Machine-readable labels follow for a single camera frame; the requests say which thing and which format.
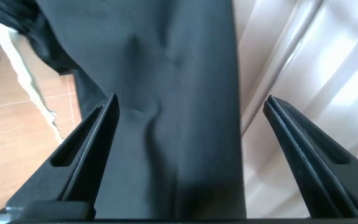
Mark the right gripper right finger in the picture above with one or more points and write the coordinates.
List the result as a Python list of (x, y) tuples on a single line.
[(322, 186)]

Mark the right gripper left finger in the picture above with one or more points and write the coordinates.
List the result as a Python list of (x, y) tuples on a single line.
[(82, 174)]

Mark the black trousers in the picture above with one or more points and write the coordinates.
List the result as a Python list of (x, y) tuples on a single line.
[(166, 93)]

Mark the beige curtain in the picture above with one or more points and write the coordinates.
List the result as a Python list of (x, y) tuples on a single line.
[(306, 62)]

